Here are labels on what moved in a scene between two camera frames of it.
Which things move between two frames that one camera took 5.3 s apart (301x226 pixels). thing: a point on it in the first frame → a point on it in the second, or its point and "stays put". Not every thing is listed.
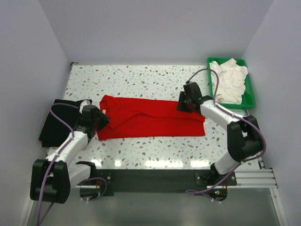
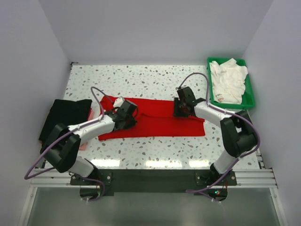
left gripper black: x=104 y=119 → x=132 y=123
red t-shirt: x=133 y=116 stays put
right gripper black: x=180 y=106 → x=176 y=113
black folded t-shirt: x=55 y=130 stays put
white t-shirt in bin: x=231 y=77 stays put
